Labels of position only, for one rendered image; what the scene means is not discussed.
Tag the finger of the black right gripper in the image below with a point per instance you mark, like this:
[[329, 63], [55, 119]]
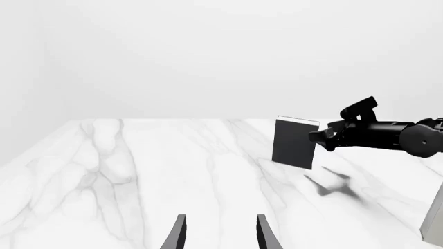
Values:
[[328, 146], [320, 136]]

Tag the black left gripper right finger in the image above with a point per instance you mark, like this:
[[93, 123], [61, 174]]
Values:
[[266, 233]]

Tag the grey shelf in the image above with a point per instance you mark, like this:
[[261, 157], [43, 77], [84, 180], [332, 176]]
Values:
[[433, 223]]

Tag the dark grey book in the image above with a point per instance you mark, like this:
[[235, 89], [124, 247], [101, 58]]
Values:
[[293, 145]]

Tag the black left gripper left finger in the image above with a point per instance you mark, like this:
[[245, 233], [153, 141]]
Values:
[[177, 233]]

